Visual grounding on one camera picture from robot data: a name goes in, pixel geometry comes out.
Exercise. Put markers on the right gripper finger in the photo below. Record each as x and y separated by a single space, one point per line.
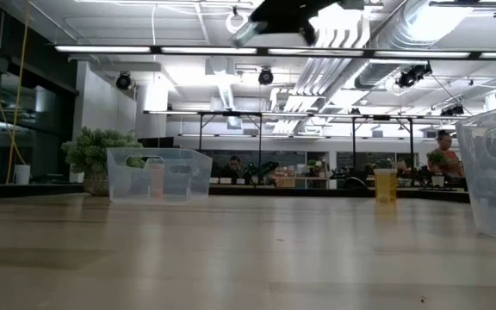
280 5
280 16

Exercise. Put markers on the black ceiling spotlight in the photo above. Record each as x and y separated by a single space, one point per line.
123 81
265 76
411 76

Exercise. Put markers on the person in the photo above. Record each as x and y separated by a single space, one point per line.
233 165
448 161

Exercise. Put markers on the long ceiling light strip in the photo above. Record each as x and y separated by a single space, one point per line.
101 49

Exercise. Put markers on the small background potted plant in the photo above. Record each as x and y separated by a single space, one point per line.
437 159

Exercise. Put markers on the green artificial potted plant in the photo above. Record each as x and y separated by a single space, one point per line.
93 150

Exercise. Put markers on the white cylindrical container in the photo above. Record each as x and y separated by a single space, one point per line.
22 174

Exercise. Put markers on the silver ventilation duct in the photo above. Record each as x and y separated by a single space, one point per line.
403 26

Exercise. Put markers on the black background workstation frame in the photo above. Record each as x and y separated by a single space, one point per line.
260 138

